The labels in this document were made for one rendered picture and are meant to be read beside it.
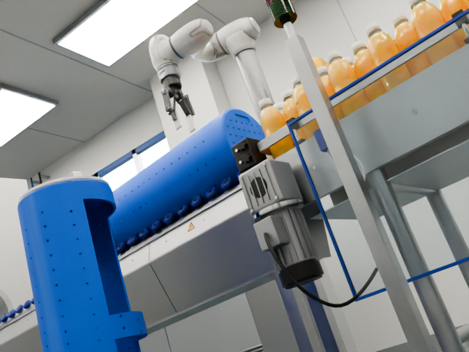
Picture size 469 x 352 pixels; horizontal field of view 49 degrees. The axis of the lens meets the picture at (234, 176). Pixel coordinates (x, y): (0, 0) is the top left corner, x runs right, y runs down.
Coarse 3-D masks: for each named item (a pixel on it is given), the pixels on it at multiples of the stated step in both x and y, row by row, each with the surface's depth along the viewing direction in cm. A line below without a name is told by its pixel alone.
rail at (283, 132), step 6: (276, 132) 152; (282, 132) 151; (288, 132) 149; (270, 138) 153; (276, 138) 152; (282, 138) 151; (258, 144) 156; (264, 144) 155; (270, 144) 153; (264, 150) 155
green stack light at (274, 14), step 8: (280, 0) 133; (288, 0) 133; (272, 8) 133; (280, 8) 132; (288, 8) 132; (272, 16) 134; (280, 16) 132; (288, 16) 133; (296, 16) 134; (280, 24) 135
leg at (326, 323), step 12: (312, 288) 170; (312, 300) 169; (324, 300) 169; (312, 312) 169; (324, 312) 166; (324, 324) 166; (336, 324) 168; (324, 336) 166; (336, 336) 165; (336, 348) 163
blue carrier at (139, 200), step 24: (216, 120) 180; (240, 120) 186; (192, 144) 184; (216, 144) 175; (144, 168) 206; (168, 168) 189; (192, 168) 182; (216, 168) 177; (120, 192) 208; (144, 192) 196; (168, 192) 189; (192, 192) 185; (120, 216) 204; (144, 216) 198; (120, 240) 209
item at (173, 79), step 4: (172, 76) 209; (164, 80) 209; (168, 80) 208; (172, 80) 208; (176, 80) 208; (180, 80) 211; (164, 84) 209; (168, 84) 208; (172, 84) 208; (176, 84) 208; (180, 84) 210; (164, 88) 209; (168, 88) 207; (172, 88) 209; (176, 88) 210; (180, 88) 213; (172, 92) 207; (172, 96) 207; (180, 96) 210; (176, 100) 209; (180, 100) 210
